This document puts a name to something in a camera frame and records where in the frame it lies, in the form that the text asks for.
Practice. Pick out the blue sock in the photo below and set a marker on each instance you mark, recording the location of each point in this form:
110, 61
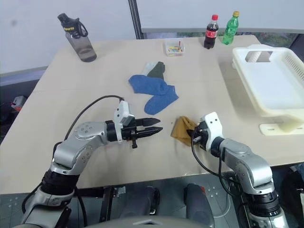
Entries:
161, 102
147, 84

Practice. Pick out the dark rounded shape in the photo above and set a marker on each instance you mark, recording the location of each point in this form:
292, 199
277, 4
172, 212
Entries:
202, 204

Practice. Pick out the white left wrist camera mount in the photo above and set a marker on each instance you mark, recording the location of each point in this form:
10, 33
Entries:
122, 111

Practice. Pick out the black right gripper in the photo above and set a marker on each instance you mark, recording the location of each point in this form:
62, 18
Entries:
202, 136

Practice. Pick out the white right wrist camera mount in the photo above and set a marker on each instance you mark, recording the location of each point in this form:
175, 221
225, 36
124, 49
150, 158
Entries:
213, 128

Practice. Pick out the mustard yellow sock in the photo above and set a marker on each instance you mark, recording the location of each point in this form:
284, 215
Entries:
181, 137
184, 123

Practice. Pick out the dark window frame post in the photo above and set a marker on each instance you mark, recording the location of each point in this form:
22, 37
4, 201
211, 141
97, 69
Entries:
135, 19

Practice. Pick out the black bag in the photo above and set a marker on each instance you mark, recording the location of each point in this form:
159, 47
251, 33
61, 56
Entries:
294, 190

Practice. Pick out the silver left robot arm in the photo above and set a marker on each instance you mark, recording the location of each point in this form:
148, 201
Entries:
78, 140

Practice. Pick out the cola bottle with red cap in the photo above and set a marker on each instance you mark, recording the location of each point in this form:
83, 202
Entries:
210, 35

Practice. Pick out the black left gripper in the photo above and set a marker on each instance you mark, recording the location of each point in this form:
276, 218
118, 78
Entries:
131, 134

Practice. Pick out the white plastic basket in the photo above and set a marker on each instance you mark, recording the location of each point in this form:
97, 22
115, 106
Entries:
268, 80

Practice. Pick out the red and grey device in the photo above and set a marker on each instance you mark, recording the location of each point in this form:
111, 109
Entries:
18, 102

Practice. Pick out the dark green sock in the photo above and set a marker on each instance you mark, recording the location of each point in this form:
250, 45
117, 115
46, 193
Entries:
157, 70

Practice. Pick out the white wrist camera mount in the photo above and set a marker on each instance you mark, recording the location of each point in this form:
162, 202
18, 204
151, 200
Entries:
122, 111
213, 128

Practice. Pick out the pale grey white sock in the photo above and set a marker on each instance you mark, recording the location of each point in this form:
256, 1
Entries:
149, 67

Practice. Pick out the grey transparent sports water bottle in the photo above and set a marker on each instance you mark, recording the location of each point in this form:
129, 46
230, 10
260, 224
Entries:
82, 45

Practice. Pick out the clear plastic small-parts box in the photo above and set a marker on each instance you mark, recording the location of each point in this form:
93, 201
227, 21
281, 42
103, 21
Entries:
166, 46

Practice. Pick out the white ribbed roll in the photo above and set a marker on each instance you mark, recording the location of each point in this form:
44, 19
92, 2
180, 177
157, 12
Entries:
253, 56

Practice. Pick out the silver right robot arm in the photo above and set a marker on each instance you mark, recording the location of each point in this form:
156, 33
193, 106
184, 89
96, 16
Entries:
249, 164

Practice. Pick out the green soda bottle yellow cap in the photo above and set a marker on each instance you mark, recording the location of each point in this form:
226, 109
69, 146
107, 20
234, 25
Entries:
230, 31

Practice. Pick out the white plastic under tray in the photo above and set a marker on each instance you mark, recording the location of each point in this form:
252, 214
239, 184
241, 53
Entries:
280, 128

